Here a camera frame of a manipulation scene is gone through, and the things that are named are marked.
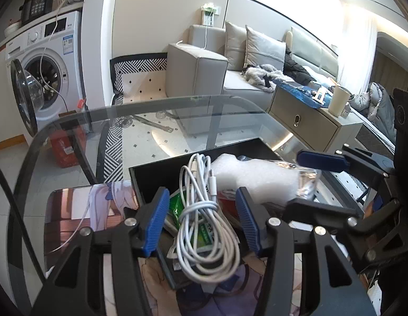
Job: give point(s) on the white washing machine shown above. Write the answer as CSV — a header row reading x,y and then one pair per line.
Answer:
x,y
55,69

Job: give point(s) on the green white packet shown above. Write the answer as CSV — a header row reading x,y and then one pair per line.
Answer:
x,y
176,208

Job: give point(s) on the white bowl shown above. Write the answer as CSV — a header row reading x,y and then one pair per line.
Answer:
x,y
12,29

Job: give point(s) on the printed table mat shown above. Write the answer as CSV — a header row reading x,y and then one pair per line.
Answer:
x,y
78,210

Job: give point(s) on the blue desk mat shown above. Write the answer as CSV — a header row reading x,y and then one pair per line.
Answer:
x,y
306,93

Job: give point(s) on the beige side cabinet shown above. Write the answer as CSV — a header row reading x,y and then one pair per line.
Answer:
x,y
309,121

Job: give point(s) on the black pressure cooker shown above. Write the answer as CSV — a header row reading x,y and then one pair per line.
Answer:
x,y
37,5

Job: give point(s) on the red box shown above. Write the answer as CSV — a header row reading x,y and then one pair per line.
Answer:
x,y
67,146

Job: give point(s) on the black jacket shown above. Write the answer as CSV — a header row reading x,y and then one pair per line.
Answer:
x,y
297,69

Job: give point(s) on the black storage box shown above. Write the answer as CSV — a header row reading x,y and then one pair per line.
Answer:
x,y
148,177

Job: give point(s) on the green white wall socket holder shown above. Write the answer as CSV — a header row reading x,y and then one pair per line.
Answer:
x,y
210,12

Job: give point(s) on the grey down jacket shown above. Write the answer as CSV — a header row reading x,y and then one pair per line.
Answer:
x,y
381,105

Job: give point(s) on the grey sofa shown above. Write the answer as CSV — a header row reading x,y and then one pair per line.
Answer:
x,y
197,79

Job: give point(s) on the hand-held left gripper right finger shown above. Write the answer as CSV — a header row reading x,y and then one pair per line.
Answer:
x,y
251,223

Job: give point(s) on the black white patterned rug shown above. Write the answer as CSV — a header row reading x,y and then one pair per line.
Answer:
x,y
138,82

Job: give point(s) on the white cup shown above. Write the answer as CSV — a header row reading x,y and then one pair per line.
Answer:
x,y
339,100

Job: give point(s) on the white foam wrap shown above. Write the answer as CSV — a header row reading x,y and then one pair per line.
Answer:
x,y
256,181

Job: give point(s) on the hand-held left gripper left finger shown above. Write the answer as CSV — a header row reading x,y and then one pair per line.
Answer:
x,y
156,222

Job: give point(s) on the grey pillow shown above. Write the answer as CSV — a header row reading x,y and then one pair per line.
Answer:
x,y
235,47
264,52

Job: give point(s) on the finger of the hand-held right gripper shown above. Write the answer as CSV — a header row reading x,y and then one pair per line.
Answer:
x,y
319,211
322,161

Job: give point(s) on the blue plastic wrapper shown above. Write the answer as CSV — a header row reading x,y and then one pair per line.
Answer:
x,y
244,158

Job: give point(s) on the grey fur garment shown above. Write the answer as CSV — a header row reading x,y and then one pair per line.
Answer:
x,y
259,74

